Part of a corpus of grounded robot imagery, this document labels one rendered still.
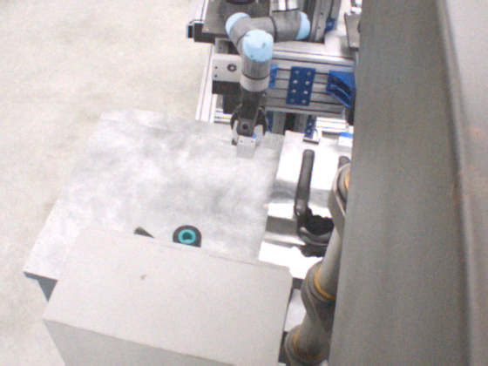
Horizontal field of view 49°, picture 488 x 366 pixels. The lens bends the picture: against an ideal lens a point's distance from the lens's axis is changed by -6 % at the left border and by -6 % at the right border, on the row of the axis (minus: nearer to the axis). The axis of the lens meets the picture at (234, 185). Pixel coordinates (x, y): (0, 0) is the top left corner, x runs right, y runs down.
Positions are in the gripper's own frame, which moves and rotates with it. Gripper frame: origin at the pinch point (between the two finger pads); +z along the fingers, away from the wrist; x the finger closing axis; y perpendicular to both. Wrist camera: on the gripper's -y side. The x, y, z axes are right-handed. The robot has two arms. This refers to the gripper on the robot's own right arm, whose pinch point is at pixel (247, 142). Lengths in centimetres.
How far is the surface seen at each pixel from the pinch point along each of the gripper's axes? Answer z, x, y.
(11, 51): 96, 173, 139
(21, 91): 96, 147, 104
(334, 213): -56, -20, -66
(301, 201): 3.2, -18.4, -15.1
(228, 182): 15.0, 3.8, -3.4
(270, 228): 6.8, -11.5, -23.5
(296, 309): 14.9, -22.5, -41.8
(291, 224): 3.6, -16.7, -23.2
